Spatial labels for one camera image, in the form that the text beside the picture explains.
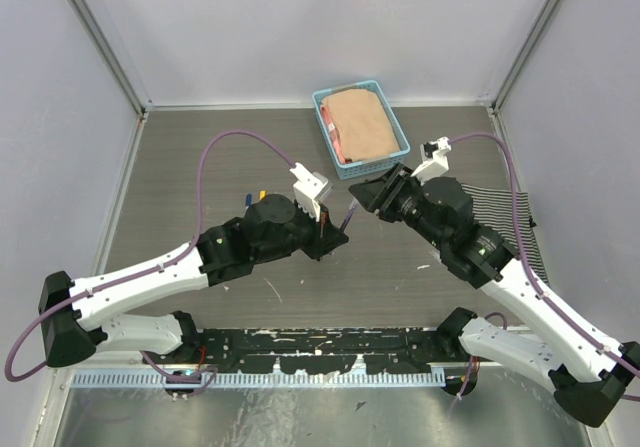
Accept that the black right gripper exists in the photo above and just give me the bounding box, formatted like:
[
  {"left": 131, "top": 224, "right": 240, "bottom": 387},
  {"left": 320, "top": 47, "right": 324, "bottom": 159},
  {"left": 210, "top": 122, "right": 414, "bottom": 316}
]
[{"left": 349, "top": 161, "right": 449, "bottom": 249}]

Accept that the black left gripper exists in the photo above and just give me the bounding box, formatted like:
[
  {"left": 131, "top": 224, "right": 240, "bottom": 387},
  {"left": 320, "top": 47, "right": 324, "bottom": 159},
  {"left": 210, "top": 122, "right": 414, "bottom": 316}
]
[{"left": 255, "top": 198, "right": 348, "bottom": 263}]

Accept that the purple pen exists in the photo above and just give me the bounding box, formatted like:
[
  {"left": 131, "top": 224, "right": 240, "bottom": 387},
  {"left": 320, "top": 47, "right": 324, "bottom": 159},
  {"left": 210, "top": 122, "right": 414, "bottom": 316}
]
[{"left": 340, "top": 199, "right": 358, "bottom": 232}]

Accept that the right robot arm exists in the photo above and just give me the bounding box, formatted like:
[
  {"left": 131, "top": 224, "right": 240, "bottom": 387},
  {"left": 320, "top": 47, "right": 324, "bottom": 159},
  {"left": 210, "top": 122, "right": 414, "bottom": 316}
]
[{"left": 349, "top": 164, "right": 639, "bottom": 427}]

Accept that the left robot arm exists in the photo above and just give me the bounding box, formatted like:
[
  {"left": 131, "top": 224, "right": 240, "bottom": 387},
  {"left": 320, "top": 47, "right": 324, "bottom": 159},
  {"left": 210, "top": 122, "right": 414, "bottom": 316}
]
[{"left": 38, "top": 194, "right": 348, "bottom": 368}]

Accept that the light blue perforated basket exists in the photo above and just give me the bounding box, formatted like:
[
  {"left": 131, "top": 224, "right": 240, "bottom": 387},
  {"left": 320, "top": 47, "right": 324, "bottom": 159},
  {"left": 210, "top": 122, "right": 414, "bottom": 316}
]
[{"left": 312, "top": 80, "right": 411, "bottom": 180}]

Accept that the peach folded towel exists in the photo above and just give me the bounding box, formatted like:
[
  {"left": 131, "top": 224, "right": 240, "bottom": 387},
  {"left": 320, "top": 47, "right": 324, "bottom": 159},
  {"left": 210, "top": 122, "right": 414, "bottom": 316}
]
[{"left": 320, "top": 88, "right": 400, "bottom": 164}]

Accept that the black white striped cloth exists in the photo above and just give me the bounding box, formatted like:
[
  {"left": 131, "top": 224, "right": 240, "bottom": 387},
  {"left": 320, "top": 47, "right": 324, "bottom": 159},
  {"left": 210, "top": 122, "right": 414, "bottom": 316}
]
[{"left": 462, "top": 184, "right": 548, "bottom": 284}]

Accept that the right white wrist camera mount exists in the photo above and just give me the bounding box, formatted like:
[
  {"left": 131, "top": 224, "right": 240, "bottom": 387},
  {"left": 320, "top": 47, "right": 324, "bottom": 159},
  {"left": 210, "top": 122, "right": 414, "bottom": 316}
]
[{"left": 411, "top": 137, "right": 451, "bottom": 184}]

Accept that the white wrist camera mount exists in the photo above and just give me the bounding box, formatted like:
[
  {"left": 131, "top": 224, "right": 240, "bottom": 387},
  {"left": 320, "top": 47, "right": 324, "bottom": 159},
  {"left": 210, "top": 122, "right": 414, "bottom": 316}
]
[
  {"left": 411, "top": 137, "right": 451, "bottom": 184},
  {"left": 290, "top": 162, "right": 332, "bottom": 222}
]

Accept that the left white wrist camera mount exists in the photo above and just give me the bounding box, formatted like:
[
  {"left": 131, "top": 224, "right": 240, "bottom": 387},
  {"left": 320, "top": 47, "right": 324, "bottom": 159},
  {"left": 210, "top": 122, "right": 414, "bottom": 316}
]
[{"left": 290, "top": 162, "right": 332, "bottom": 222}]

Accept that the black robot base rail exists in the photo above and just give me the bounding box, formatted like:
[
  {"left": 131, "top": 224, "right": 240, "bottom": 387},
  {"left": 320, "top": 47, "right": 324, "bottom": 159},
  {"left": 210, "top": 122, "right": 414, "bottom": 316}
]
[{"left": 150, "top": 327, "right": 469, "bottom": 375}]

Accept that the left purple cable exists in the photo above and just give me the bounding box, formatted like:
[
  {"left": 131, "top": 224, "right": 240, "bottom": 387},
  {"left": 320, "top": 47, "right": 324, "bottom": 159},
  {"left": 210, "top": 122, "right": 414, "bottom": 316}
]
[{"left": 4, "top": 129, "right": 301, "bottom": 393}]

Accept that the light blue slotted cable duct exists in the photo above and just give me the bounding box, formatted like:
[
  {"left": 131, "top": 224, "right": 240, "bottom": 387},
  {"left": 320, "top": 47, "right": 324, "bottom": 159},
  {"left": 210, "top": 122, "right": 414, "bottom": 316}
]
[{"left": 70, "top": 368, "right": 446, "bottom": 389}]

